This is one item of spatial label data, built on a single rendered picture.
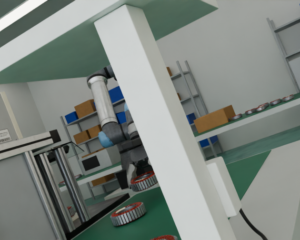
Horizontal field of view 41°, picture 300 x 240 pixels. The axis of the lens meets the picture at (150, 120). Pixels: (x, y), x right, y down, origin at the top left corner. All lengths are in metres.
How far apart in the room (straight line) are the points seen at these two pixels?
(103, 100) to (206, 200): 1.25
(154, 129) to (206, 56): 7.60
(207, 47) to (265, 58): 1.14
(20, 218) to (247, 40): 7.06
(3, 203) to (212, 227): 0.77
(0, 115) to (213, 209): 1.06
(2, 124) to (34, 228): 0.42
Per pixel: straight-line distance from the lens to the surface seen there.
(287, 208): 0.83
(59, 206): 1.41
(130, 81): 0.59
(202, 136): 3.94
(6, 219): 1.24
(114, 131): 1.68
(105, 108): 1.76
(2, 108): 1.54
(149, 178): 1.42
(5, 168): 1.28
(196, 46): 8.23
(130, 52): 0.59
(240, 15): 8.06
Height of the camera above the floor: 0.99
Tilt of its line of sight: 1 degrees up
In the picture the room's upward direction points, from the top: 22 degrees counter-clockwise
